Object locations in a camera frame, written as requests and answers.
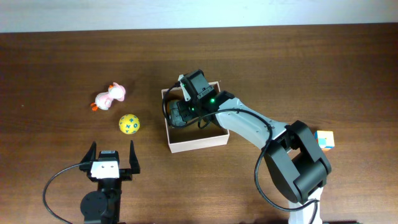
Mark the grey yellow toy truck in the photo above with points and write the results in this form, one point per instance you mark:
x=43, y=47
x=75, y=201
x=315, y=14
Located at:
x=174, y=114

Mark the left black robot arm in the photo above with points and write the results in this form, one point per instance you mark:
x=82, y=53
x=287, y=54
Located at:
x=102, y=206

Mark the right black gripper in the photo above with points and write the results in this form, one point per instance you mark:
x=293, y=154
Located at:
x=185, y=114

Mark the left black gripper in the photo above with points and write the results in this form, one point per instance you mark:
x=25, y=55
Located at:
x=126, y=173

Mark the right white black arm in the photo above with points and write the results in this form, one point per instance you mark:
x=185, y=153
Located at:
x=297, y=165

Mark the pink cardboard box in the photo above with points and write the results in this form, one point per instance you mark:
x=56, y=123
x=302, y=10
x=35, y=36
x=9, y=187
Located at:
x=192, y=137

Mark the pink white toy duck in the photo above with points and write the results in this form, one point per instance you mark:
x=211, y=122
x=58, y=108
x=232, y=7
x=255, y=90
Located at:
x=104, y=100

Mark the colourful puzzle cube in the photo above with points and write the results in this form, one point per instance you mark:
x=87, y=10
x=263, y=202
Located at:
x=325, y=140

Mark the yellow letter ball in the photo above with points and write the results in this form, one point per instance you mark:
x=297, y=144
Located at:
x=129, y=124

